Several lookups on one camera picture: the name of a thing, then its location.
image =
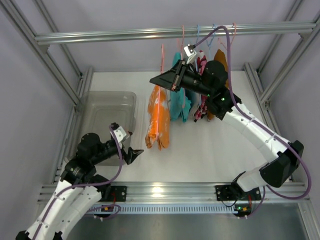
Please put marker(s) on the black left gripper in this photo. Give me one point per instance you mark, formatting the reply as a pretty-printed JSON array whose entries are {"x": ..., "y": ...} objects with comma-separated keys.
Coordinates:
[{"x": 124, "y": 153}]

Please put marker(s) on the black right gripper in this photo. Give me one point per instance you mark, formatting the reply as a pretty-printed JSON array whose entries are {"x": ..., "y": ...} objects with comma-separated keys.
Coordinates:
[{"x": 177, "y": 76}]

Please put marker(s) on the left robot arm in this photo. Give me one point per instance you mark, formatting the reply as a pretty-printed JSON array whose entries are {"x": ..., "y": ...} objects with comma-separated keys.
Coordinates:
[{"x": 80, "y": 187}]

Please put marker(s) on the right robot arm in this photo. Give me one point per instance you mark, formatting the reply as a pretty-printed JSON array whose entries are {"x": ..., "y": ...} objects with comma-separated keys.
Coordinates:
[{"x": 281, "y": 157}]

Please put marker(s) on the pink hanger under teal trousers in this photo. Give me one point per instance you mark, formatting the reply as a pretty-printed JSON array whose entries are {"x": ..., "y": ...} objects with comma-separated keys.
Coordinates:
[{"x": 180, "y": 45}]

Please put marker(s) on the pink hanger under mustard trousers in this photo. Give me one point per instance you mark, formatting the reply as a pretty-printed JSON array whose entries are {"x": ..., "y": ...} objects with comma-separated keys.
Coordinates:
[{"x": 233, "y": 34}]

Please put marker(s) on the clear plastic bin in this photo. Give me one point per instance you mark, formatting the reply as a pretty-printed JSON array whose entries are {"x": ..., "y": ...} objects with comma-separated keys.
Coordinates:
[{"x": 105, "y": 117}]

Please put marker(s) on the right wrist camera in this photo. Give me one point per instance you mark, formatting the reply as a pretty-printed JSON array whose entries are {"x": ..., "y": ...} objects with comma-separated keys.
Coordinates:
[{"x": 189, "y": 54}]

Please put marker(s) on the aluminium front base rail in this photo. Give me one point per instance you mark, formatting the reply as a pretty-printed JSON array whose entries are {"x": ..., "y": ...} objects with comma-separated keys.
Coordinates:
[{"x": 182, "y": 192}]

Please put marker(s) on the aluminium frame left post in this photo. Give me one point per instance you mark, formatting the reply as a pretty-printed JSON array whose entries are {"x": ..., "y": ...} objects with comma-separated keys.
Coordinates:
[{"x": 24, "y": 28}]

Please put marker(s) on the aluminium frame post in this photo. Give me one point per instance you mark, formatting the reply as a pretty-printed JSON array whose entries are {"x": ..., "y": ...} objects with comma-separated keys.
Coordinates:
[
  {"x": 284, "y": 53},
  {"x": 24, "y": 28}
]

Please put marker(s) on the slotted cable duct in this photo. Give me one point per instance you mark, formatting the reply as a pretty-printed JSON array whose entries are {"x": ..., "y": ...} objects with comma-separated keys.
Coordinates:
[{"x": 193, "y": 208}]

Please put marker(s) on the aluminium frame right post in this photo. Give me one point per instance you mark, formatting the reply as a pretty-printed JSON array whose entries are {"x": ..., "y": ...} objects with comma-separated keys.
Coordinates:
[{"x": 284, "y": 53}]

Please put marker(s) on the aluminium hanging rail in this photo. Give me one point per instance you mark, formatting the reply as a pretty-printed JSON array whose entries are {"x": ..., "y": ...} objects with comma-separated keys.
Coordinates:
[{"x": 269, "y": 28}]

